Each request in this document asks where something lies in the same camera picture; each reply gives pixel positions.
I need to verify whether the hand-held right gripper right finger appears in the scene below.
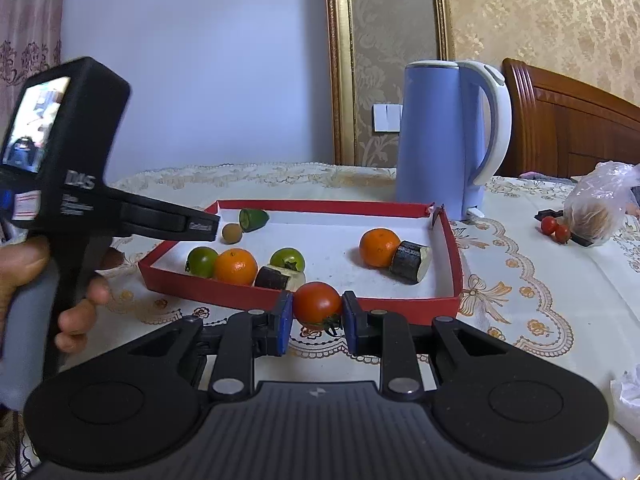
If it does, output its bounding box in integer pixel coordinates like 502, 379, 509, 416
341, 291, 506, 397

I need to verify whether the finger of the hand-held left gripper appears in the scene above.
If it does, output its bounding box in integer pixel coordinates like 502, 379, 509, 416
120, 194, 221, 244

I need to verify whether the cut cucumber piece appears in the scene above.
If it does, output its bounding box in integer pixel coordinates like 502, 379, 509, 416
238, 208, 270, 233

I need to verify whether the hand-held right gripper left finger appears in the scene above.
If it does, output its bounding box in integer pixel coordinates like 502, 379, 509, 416
127, 291, 294, 401

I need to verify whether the cream embroidered tablecloth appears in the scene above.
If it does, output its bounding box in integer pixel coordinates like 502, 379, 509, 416
0, 161, 640, 480

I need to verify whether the red cardboard tray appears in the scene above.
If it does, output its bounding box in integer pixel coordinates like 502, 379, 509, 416
137, 199, 464, 322

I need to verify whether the white crumpled tissue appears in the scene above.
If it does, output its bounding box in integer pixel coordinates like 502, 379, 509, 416
610, 364, 640, 443

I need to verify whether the cut eggplant piece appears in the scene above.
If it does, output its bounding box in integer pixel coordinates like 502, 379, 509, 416
254, 265, 307, 292
389, 240, 433, 286

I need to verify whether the blue electric kettle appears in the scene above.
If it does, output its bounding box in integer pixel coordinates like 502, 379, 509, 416
395, 59, 513, 222

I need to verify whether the green tomato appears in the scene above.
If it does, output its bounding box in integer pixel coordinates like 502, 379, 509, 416
185, 246, 220, 279
269, 247, 306, 273

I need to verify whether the gold wall frame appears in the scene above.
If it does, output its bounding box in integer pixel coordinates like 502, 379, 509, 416
322, 0, 456, 167

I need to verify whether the patterned curtain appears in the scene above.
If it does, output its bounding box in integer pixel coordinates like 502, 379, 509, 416
0, 0, 68, 126

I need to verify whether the person's left hand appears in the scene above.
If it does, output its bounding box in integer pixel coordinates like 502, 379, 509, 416
0, 235, 126, 361

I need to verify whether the clear plastic bag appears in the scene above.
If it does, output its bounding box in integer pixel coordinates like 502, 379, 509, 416
562, 161, 640, 248

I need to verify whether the orange mandarin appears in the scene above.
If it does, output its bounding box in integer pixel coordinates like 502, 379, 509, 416
214, 248, 259, 287
359, 228, 402, 269

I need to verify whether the wooden headboard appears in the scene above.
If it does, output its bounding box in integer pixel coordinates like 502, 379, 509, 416
501, 58, 640, 180

